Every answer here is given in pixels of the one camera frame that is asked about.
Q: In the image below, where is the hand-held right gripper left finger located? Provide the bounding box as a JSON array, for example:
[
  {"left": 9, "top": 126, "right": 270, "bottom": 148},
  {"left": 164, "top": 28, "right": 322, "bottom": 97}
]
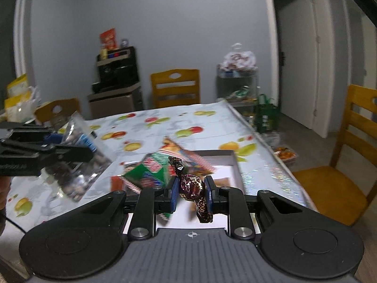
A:
[{"left": 79, "top": 176, "right": 181, "bottom": 240}]

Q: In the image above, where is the fruit print tablecloth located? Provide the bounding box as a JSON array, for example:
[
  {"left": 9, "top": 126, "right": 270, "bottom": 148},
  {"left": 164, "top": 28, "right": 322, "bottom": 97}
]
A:
[{"left": 6, "top": 100, "right": 319, "bottom": 231}]

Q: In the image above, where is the green chip bag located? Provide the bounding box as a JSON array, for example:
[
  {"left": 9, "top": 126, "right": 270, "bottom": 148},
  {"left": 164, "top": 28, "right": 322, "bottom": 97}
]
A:
[{"left": 122, "top": 137, "right": 216, "bottom": 227}]

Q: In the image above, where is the white door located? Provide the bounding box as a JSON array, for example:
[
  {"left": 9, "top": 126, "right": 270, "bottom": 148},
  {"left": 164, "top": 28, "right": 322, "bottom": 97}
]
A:
[{"left": 278, "top": 0, "right": 322, "bottom": 138}]

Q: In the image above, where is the dark foil candy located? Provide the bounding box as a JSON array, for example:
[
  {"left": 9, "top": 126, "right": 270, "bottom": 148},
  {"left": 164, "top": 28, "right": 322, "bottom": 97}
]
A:
[{"left": 168, "top": 155, "right": 213, "bottom": 224}]

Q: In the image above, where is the clear nut bag blue label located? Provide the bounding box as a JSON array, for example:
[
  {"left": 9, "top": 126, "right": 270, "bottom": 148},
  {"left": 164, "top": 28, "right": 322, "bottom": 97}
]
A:
[{"left": 39, "top": 112, "right": 113, "bottom": 203}]

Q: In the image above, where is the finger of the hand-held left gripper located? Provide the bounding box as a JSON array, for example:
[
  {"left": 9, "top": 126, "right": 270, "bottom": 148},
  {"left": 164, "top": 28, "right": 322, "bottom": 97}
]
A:
[
  {"left": 0, "top": 122, "right": 65, "bottom": 146},
  {"left": 0, "top": 144, "right": 95, "bottom": 178}
]

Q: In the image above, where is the grey cardboard box tray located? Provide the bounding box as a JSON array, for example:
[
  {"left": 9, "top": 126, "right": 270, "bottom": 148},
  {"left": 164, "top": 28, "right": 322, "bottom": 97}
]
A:
[{"left": 123, "top": 150, "right": 246, "bottom": 231}]

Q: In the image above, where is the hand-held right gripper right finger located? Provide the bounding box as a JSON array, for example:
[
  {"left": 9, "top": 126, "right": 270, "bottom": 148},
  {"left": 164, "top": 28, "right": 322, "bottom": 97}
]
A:
[{"left": 204, "top": 176, "right": 307, "bottom": 240}]

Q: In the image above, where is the yellow carton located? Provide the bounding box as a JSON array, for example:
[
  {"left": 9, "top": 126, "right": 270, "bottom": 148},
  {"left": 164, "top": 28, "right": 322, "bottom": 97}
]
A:
[
  {"left": 4, "top": 91, "right": 35, "bottom": 121},
  {"left": 6, "top": 75, "right": 30, "bottom": 94}
]

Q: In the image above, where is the yellow wooden chair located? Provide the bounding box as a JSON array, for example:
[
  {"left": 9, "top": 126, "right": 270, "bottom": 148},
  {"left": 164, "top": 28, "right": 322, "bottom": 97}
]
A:
[
  {"left": 291, "top": 84, "right": 377, "bottom": 228},
  {"left": 34, "top": 98, "right": 82, "bottom": 125},
  {"left": 150, "top": 69, "right": 201, "bottom": 109}
]

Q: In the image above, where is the black appliance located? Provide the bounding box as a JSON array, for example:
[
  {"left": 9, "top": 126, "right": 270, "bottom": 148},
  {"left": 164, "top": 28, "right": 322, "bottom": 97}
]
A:
[{"left": 92, "top": 46, "right": 141, "bottom": 94}]

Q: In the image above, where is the black cable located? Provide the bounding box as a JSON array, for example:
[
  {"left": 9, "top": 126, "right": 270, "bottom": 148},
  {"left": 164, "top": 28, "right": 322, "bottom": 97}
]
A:
[{"left": 4, "top": 216, "right": 29, "bottom": 233}]

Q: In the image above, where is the red snack bag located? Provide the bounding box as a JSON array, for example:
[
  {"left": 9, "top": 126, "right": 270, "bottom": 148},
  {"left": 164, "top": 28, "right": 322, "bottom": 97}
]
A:
[{"left": 99, "top": 28, "right": 118, "bottom": 51}]

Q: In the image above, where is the glass shelf cart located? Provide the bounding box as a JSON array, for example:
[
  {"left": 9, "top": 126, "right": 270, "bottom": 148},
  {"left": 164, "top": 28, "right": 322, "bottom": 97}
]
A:
[{"left": 216, "top": 64, "right": 260, "bottom": 116}]

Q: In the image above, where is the orange snack pack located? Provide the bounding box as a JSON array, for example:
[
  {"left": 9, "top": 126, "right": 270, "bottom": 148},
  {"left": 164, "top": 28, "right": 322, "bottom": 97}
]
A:
[{"left": 274, "top": 146, "right": 298, "bottom": 163}]

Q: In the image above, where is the white plastic bag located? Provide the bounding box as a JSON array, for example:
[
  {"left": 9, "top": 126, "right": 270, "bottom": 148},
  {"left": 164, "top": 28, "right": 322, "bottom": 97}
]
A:
[{"left": 221, "top": 43, "right": 258, "bottom": 71}]

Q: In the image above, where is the orange wafer bar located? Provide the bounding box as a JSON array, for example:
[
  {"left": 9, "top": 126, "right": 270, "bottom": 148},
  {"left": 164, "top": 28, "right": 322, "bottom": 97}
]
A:
[{"left": 110, "top": 175, "right": 139, "bottom": 196}]

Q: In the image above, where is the green shopping bag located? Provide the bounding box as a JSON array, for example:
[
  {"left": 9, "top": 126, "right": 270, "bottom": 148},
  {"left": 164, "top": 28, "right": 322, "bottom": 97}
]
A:
[{"left": 255, "top": 94, "right": 280, "bottom": 133}]

